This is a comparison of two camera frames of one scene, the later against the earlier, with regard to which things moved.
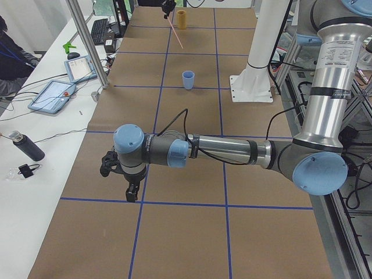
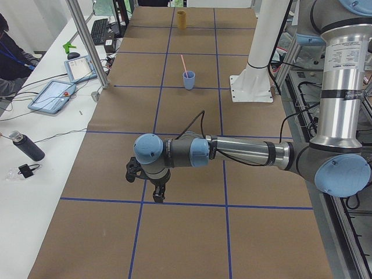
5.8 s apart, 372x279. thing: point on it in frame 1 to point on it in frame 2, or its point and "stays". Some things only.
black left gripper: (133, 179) to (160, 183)
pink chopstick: (173, 28) to (184, 65)
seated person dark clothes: (15, 64) stays
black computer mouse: (73, 55) stays
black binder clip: (26, 170) stays
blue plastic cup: (188, 79) stays
